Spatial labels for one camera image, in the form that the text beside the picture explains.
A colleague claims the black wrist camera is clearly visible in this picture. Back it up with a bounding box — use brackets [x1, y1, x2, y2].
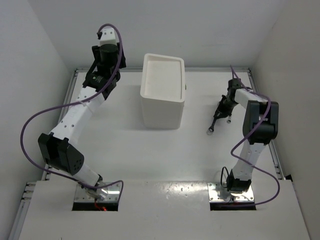
[99, 43, 119, 68]
[227, 78, 243, 92]

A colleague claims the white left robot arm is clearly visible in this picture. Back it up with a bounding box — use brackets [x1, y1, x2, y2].
[38, 25, 126, 201]

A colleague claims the white drawer cabinet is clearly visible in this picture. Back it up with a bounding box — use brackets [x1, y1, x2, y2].
[140, 53, 186, 130]

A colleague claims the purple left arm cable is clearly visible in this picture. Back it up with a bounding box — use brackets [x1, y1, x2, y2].
[20, 23, 125, 198]

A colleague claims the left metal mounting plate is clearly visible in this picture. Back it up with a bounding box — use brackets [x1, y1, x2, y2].
[74, 183, 121, 203]

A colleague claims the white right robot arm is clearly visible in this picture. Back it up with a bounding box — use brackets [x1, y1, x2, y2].
[208, 78, 279, 193]

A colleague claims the silver ratchet wrench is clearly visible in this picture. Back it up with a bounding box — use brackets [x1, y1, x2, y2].
[206, 117, 218, 136]

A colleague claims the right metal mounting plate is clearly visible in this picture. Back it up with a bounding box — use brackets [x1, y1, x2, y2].
[207, 182, 255, 204]

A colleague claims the metal mounting plate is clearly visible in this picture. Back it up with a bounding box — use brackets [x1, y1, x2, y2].
[74, 183, 121, 203]
[207, 182, 255, 204]

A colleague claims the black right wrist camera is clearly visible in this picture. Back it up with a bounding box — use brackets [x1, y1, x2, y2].
[227, 78, 243, 92]

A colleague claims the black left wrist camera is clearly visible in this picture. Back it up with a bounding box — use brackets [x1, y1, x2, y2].
[99, 43, 119, 68]

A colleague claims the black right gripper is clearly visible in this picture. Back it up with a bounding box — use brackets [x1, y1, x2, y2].
[215, 94, 239, 119]

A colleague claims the small silver wrench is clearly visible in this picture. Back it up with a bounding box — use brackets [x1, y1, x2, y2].
[226, 115, 232, 124]

